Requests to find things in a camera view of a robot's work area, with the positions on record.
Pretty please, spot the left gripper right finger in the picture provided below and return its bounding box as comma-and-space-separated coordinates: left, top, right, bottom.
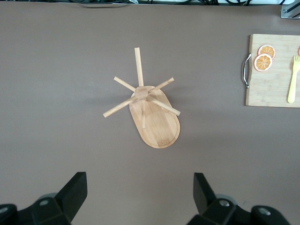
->
187, 172, 293, 225

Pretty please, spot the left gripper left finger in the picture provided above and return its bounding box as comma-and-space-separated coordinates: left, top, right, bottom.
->
0, 172, 88, 225

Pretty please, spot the wooden mug tree rack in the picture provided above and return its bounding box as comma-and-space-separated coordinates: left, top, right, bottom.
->
102, 47, 181, 149

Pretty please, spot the bamboo cutting board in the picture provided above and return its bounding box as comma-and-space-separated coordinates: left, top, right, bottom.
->
241, 34, 300, 108

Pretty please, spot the yellow plastic fork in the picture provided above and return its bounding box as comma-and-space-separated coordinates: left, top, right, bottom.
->
287, 55, 300, 104

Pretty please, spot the orange slice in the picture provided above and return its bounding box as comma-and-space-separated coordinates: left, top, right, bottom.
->
254, 53, 274, 73
258, 44, 276, 59

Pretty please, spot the black cable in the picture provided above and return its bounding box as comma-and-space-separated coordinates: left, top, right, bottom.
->
181, 0, 218, 7

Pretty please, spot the aluminium camera mast bracket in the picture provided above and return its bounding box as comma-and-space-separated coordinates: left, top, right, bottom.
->
280, 0, 300, 19

